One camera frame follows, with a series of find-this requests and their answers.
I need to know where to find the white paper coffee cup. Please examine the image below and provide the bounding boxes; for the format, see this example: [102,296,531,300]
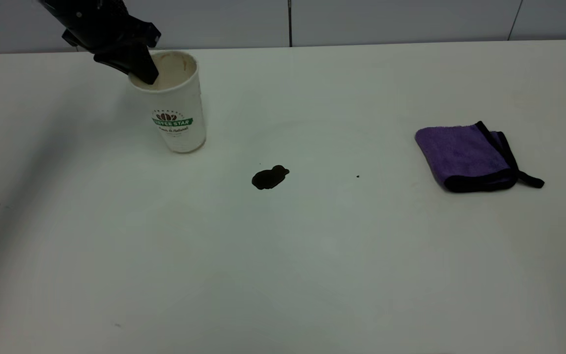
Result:
[127,50,207,154]

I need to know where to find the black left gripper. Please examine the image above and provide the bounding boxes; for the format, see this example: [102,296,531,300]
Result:
[37,0,162,86]

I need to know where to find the purple cloth with black trim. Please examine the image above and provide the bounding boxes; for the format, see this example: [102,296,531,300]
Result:
[415,121,545,193]

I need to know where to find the dark brown liquid spill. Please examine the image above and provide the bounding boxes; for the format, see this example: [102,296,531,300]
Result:
[252,165,290,191]

